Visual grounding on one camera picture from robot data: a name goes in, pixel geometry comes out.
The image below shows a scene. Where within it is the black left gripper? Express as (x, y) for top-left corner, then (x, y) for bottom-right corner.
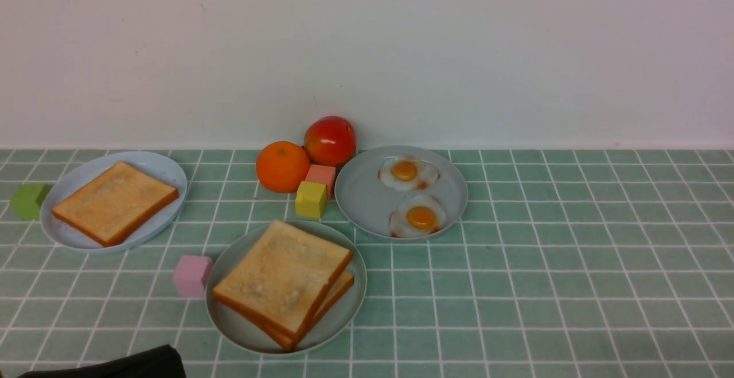
(20, 344), (186, 377)

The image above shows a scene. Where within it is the salmon cube block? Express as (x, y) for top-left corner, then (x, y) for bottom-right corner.
(304, 163), (337, 200)

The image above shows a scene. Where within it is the fried egg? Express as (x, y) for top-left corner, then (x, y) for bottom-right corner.
(377, 157), (440, 192)
(389, 193), (447, 239)

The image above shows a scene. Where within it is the light blue bread plate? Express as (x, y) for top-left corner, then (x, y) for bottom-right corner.
(40, 151), (187, 254)

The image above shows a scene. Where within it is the pink cube block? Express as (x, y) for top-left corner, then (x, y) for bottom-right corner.
(172, 255), (213, 299)

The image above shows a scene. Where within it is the grey egg plate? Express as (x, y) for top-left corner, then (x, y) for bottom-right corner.
(334, 145), (468, 240)

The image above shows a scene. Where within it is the fried egg front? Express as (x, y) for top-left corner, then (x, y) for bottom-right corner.
(389, 193), (447, 239)

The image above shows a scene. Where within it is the toast slice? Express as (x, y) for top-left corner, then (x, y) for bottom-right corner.
(52, 161), (180, 248)
(259, 270), (354, 352)
(212, 220), (352, 351)

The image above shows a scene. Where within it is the fried egg back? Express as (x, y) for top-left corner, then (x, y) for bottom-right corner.
(377, 157), (440, 192)

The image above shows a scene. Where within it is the pale green plate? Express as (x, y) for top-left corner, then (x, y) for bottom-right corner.
(205, 221), (368, 355)

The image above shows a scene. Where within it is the red apple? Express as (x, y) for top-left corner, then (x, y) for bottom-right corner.
(303, 116), (357, 168)

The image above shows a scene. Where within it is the green cube block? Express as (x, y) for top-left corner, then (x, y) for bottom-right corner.
(10, 184), (52, 221)

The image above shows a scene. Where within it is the orange fruit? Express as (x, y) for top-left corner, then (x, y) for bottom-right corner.
(255, 141), (311, 193)

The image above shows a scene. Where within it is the yellow cube block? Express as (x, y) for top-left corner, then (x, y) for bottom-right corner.
(295, 180), (328, 220)

